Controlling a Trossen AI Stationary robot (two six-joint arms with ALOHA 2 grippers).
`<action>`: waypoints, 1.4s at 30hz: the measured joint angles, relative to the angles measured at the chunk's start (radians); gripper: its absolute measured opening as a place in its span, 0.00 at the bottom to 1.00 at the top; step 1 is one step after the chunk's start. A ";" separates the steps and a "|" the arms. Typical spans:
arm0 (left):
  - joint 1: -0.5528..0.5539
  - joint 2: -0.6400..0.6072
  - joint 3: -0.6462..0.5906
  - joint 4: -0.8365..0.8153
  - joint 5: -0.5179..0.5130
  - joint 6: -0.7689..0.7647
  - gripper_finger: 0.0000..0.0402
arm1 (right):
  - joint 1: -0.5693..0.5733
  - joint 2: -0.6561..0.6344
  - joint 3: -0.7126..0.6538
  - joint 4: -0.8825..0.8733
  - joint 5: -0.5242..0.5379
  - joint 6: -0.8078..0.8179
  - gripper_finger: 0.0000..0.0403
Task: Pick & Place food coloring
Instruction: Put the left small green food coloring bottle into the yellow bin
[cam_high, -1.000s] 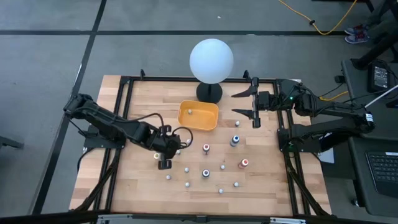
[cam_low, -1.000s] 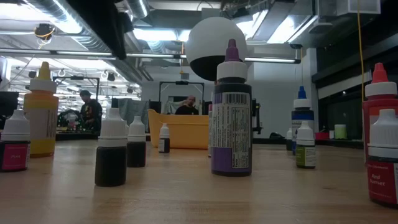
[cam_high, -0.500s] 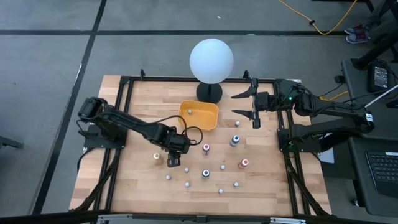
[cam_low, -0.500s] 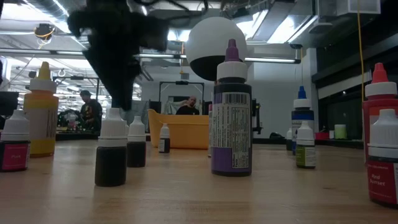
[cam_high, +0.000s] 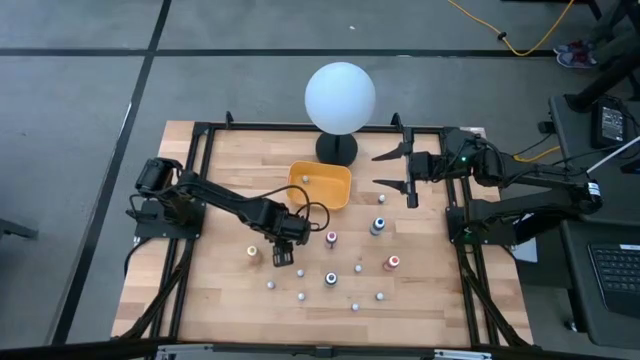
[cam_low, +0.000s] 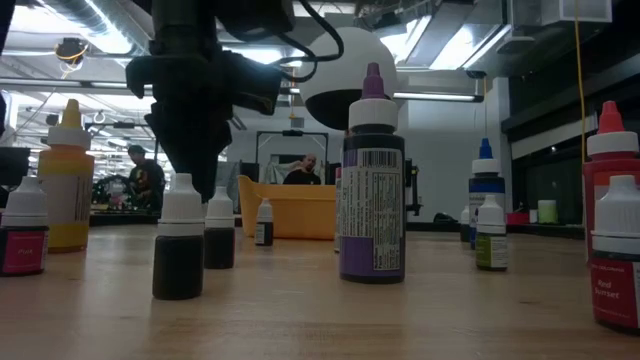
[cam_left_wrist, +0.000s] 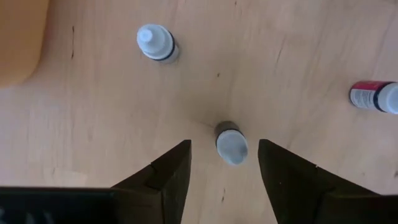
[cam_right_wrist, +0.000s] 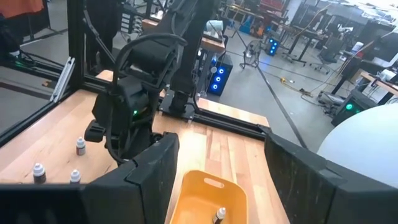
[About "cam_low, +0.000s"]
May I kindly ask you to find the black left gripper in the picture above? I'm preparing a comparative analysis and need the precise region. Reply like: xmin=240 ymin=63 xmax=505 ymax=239
xmin=124 ymin=49 xmax=285 ymax=202

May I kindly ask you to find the small dark dropper bottle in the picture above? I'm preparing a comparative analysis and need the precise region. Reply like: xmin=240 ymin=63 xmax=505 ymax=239
xmin=203 ymin=186 xmax=236 ymax=270
xmin=459 ymin=205 xmax=472 ymax=244
xmin=254 ymin=197 xmax=275 ymax=247
xmin=152 ymin=172 xmax=205 ymax=301

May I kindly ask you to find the yellow plastic bin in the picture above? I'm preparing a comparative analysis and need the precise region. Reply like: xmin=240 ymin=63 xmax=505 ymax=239
xmin=237 ymin=174 xmax=339 ymax=240

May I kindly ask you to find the yellow food coloring bottle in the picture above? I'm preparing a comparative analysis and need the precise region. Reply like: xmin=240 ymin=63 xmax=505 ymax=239
xmin=38 ymin=98 xmax=96 ymax=254

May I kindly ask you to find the purple food coloring bottle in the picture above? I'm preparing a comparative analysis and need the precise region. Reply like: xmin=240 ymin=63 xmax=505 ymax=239
xmin=338 ymin=62 xmax=407 ymax=285

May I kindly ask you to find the small pink label dropper bottle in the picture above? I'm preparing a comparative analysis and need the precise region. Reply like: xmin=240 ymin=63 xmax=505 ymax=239
xmin=0 ymin=175 xmax=50 ymax=278

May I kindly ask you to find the blue food coloring bottle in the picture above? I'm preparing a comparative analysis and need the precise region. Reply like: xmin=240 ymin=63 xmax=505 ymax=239
xmin=468 ymin=138 xmax=507 ymax=250

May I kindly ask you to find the small green label dropper bottle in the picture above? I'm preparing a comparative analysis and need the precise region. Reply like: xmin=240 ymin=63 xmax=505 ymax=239
xmin=475 ymin=194 xmax=509 ymax=273

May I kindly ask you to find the orange food coloring bottle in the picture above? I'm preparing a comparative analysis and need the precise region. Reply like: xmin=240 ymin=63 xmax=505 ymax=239
xmin=582 ymin=100 xmax=640 ymax=261

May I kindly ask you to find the small red label dropper bottle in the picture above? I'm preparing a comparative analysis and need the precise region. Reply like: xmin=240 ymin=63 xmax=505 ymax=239
xmin=590 ymin=174 xmax=640 ymax=335

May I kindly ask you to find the person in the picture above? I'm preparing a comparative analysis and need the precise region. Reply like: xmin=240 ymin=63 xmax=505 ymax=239
xmin=282 ymin=153 xmax=323 ymax=186
xmin=124 ymin=144 xmax=167 ymax=214

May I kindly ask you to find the black monitor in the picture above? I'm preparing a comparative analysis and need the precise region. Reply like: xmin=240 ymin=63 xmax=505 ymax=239
xmin=0 ymin=146 xmax=31 ymax=187

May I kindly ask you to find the white globe lamp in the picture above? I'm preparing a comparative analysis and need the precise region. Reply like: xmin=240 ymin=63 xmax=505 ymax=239
xmin=298 ymin=26 xmax=400 ymax=132

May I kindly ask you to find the black equipment rack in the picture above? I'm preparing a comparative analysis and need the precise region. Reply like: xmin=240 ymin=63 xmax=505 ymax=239
xmin=403 ymin=158 xmax=424 ymax=217

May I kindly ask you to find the long ceiling light bar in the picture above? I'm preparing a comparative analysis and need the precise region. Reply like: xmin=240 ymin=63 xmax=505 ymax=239
xmin=0 ymin=77 xmax=485 ymax=104

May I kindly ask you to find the green cup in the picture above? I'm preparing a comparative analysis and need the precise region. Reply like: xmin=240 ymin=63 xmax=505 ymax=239
xmin=537 ymin=199 xmax=559 ymax=225

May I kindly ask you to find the white ceiling air unit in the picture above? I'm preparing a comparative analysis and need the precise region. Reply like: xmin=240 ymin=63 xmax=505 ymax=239
xmin=542 ymin=0 xmax=614 ymax=25

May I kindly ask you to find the yellow cable reel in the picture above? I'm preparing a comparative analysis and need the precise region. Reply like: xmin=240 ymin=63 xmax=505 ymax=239
xmin=53 ymin=37 xmax=91 ymax=66

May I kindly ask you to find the silver air duct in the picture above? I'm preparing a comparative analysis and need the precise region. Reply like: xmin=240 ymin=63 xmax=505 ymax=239
xmin=29 ymin=0 xmax=154 ymax=76

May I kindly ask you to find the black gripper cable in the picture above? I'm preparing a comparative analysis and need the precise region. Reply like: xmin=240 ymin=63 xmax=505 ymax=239
xmin=272 ymin=0 xmax=346 ymax=84

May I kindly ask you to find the yellow hanging cable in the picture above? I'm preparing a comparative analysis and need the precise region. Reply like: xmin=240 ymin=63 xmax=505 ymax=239
xmin=573 ymin=0 xmax=587 ymax=151

